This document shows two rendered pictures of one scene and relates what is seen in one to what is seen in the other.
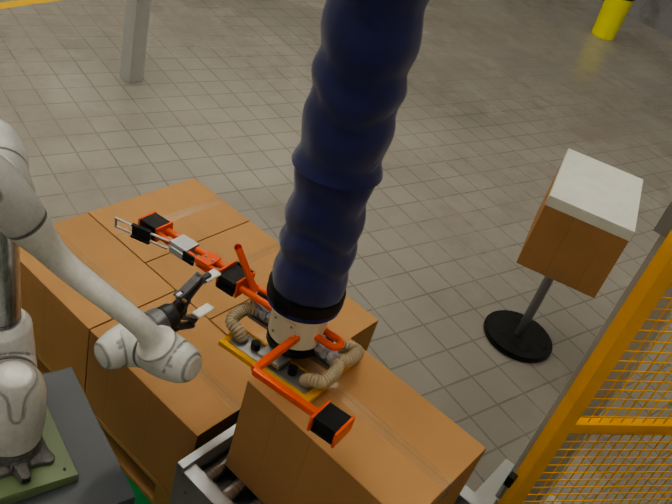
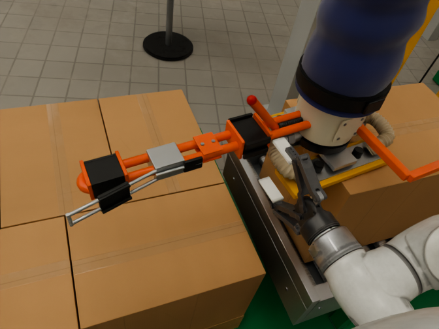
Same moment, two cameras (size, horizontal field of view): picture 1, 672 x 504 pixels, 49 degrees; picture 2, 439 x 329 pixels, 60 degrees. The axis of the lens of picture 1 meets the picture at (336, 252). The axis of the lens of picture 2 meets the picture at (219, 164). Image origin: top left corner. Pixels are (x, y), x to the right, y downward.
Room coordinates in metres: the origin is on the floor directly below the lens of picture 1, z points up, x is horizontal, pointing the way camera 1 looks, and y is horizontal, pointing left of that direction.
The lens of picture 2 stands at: (1.47, 0.89, 1.70)
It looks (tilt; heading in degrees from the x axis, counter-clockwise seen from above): 48 degrees down; 300
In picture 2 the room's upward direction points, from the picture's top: 12 degrees clockwise
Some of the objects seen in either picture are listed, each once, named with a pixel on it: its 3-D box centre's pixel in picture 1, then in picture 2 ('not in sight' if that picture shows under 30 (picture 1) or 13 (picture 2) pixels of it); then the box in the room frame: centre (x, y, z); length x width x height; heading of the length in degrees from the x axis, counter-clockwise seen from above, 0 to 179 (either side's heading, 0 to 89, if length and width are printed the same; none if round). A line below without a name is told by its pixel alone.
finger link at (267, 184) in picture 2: (202, 310); (270, 189); (1.64, 0.32, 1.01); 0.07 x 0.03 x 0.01; 155
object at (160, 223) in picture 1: (155, 226); (104, 174); (1.91, 0.59, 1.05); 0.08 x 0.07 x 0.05; 65
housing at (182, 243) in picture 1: (184, 247); (165, 161); (1.85, 0.47, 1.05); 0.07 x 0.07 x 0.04; 65
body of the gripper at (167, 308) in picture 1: (173, 313); (312, 218); (1.52, 0.38, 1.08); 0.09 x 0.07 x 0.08; 155
